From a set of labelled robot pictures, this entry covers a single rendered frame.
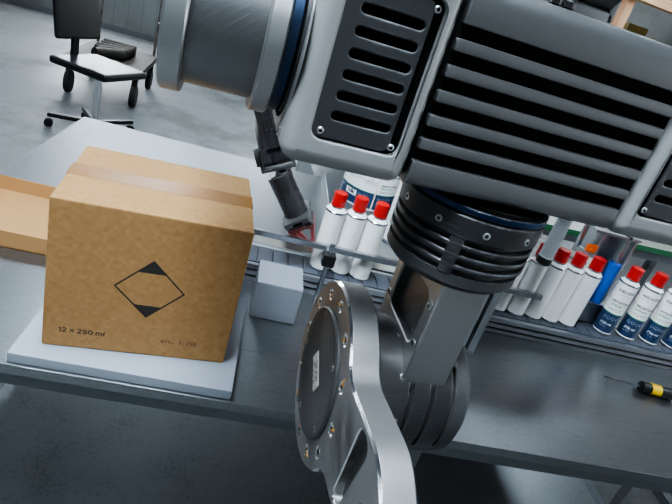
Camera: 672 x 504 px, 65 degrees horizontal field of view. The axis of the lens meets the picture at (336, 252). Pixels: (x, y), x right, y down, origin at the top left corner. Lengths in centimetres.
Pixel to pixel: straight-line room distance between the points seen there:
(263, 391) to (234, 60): 71
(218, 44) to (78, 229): 55
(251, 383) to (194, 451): 72
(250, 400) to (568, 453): 64
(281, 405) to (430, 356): 50
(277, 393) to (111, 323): 31
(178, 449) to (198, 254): 92
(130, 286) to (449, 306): 57
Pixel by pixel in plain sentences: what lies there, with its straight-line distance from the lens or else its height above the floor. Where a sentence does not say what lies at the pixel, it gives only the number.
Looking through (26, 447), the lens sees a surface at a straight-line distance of 170.
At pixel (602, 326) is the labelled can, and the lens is 163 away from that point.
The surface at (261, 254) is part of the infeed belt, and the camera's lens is 132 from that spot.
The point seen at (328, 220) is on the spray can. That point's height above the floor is 102.
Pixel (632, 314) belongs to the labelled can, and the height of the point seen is 95.
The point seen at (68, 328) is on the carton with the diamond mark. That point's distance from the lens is 99.
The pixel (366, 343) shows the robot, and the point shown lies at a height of 122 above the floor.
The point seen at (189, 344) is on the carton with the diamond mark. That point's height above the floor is 88.
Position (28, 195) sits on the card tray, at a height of 83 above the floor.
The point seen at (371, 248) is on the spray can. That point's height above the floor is 97.
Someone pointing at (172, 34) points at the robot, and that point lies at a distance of 38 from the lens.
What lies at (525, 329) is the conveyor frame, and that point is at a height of 86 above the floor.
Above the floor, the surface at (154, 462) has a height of 22.
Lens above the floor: 149
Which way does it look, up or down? 25 degrees down
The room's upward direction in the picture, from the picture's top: 18 degrees clockwise
